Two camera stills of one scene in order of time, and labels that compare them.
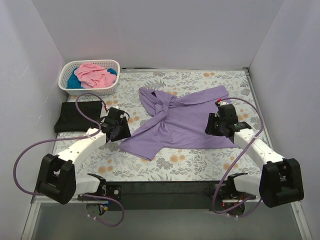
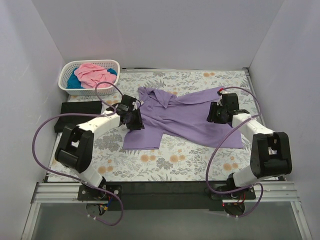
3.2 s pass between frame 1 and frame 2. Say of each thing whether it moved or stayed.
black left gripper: moved
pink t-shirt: stayed
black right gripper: moved
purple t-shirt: moved
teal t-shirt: stayed
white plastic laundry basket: stayed
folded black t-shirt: stayed
